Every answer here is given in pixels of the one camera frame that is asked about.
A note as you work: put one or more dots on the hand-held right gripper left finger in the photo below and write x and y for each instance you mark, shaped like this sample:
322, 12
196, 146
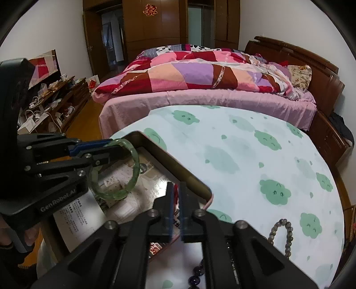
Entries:
170, 219

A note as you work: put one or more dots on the dark jewellery tray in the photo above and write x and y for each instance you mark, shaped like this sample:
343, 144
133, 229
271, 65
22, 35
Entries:
172, 164

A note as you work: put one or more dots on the floral pillow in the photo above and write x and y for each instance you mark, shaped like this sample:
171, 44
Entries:
300, 75

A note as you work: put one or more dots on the wooden headboard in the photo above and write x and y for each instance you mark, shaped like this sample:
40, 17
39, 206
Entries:
319, 72

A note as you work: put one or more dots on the dark clothes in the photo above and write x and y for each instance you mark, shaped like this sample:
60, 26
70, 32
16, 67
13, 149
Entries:
340, 125

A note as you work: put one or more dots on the wooden nightstand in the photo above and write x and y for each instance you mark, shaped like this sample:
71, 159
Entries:
328, 139

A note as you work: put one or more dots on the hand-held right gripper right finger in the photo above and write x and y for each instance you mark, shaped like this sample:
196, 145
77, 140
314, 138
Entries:
182, 219

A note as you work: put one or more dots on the white instruction sheet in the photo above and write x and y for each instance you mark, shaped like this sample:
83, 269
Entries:
75, 222

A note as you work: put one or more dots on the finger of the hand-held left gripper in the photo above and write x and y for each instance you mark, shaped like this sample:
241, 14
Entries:
108, 157
89, 146

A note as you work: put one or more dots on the wooden wardrobe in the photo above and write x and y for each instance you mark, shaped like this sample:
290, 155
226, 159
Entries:
161, 25

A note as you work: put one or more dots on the white and red bag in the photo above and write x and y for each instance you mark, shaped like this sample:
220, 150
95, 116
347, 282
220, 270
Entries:
93, 82

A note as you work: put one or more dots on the bed with pink sheet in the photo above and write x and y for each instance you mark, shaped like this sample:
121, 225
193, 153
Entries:
222, 97

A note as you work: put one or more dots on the patchwork quilt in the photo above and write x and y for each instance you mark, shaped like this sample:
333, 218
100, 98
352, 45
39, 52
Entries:
180, 72

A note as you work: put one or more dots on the white cardboard box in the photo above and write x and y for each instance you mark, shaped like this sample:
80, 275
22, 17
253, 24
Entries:
27, 126

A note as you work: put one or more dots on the white cup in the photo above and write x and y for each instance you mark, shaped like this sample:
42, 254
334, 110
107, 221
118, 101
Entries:
64, 77

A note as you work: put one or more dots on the green jade bangle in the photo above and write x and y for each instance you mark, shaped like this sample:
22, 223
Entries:
135, 169

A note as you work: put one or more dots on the television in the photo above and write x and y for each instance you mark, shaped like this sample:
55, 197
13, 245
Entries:
44, 69

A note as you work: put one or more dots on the wooden television cabinet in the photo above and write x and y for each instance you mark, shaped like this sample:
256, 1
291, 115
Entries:
75, 97

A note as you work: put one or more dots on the red paper decoration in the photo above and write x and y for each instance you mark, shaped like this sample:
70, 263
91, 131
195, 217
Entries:
149, 9

